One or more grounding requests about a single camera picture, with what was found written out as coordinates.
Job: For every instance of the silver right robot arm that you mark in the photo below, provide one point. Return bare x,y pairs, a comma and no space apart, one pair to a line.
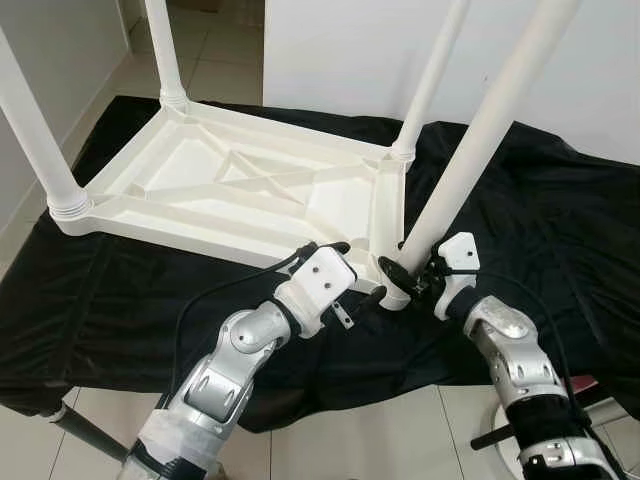
515,360

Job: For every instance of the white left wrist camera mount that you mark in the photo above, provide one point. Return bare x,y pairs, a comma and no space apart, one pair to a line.
320,280

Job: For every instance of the pink plastic seat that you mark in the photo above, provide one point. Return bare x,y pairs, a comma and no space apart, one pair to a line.
585,383

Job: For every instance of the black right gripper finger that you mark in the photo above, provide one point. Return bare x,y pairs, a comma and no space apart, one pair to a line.
395,276

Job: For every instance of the white plastic table leg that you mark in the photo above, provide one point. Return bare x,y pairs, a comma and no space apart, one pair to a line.
490,120
165,50
35,120
430,70

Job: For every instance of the black cloth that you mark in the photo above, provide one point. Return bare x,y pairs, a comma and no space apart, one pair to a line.
560,280

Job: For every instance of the white plastic table top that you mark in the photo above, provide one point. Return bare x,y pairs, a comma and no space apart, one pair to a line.
180,165

